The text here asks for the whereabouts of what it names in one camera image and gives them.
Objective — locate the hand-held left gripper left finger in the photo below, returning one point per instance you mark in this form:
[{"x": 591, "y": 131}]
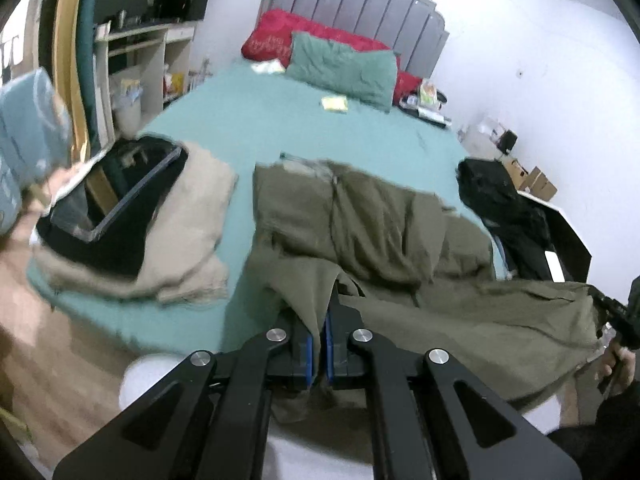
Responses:
[{"x": 308, "y": 355}]

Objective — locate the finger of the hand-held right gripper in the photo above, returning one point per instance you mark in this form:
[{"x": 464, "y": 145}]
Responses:
[{"x": 607, "y": 305}]

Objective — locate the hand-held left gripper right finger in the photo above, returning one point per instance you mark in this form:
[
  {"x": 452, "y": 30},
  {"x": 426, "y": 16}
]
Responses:
[{"x": 329, "y": 355}]

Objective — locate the olive green garment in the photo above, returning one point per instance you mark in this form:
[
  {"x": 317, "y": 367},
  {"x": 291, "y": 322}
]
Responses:
[{"x": 380, "y": 220}]

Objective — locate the person's right hand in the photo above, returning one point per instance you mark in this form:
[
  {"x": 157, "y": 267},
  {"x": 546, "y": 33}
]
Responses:
[{"x": 622, "y": 367}]

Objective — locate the black desk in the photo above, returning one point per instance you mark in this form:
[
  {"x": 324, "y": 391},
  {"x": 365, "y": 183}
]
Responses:
[{"x": 565, "y": 230}]

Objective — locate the black clothing pile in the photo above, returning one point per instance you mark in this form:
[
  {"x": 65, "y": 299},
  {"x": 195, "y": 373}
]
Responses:
[{"x": 505, "y": 205}]

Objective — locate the cardboard boxes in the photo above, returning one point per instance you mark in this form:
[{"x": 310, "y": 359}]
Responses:
[{"x": 532, "y": 180}]

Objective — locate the beige folded garment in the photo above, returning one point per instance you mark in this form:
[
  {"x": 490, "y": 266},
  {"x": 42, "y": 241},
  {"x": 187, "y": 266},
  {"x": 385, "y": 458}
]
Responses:
[{"x": 200, "y": 200}]

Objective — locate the black folded garment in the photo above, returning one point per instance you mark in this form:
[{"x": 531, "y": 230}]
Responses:
[{"x": 125, "y": 240}]

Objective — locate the bed with teal sheet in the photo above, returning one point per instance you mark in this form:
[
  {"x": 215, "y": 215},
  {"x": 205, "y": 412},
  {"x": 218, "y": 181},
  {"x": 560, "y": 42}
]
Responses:
[{"x": 240, "y": 115}]

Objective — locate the yellow packet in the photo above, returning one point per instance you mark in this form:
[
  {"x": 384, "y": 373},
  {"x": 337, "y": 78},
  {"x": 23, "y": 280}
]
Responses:
[{"x": 334, "y": 103}]

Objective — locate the bedside clutter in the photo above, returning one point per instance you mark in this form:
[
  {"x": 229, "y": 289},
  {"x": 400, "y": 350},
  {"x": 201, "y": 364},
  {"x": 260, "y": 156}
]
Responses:
[{"x": 425, "y": 102}]

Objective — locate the green pillow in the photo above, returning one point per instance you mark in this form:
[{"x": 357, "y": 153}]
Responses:
[{"x": 340, "y": 67}]

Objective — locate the white crumpled cloth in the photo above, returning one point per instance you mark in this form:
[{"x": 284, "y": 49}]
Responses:
[{"x": 267, "y": 66}]

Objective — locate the white trash bin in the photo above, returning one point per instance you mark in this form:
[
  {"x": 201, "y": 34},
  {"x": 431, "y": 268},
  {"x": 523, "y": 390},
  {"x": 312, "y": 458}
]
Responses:
[{"x": 127, "y": 110}]

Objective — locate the red pillow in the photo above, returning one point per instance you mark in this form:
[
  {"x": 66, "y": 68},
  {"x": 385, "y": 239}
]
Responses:
[{"x": 272, "y": 35}]

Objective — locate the beige shelf unit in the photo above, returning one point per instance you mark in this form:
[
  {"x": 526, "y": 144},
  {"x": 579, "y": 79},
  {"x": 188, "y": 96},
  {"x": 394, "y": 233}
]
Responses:
[{"x": 145, "y": 65}]

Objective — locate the grey padded headboard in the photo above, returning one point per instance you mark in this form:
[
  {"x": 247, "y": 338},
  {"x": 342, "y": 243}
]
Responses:
[{"x": 360, "y": 5}]

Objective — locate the blue grey cloth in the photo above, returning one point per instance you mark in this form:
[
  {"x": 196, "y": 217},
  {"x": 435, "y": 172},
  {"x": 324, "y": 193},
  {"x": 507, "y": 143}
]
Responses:
[{"x": 25, "y": 135}]

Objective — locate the gold framed mirror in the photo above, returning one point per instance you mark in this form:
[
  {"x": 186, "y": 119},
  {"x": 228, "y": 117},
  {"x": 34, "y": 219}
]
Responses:
[{"x": 70, "y": 60}]

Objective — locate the black monitor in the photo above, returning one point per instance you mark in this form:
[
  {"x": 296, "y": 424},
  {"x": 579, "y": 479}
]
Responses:
[{"x": 122, "y": 0}]

